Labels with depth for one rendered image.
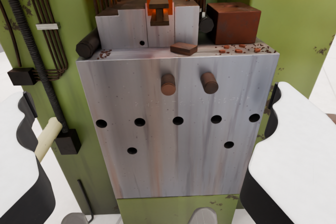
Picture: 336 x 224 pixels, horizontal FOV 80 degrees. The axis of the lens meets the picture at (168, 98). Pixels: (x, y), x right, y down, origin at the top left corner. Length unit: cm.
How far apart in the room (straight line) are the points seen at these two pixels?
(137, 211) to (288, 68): 65
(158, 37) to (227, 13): 14
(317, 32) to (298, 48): 6
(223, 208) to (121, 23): 63
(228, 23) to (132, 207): 59
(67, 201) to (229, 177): 96
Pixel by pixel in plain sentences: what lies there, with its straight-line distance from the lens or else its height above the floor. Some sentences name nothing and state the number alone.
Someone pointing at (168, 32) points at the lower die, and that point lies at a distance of 43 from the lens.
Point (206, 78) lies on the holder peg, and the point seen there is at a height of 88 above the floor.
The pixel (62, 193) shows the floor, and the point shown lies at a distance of 139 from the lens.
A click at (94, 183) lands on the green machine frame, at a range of 102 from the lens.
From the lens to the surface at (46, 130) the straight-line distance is 74.
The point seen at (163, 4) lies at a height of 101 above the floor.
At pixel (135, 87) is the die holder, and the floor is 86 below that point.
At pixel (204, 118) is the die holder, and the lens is 46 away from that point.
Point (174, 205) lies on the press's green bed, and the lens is 72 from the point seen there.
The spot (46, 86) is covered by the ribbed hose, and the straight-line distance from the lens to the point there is 70.
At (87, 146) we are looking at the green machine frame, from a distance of 84.
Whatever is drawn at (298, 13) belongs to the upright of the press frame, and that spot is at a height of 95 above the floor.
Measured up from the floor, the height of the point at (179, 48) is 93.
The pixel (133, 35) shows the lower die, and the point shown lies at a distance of 43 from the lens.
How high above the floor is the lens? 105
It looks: 33 degrees down
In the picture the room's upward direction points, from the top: 2 degrees counter-clockwise
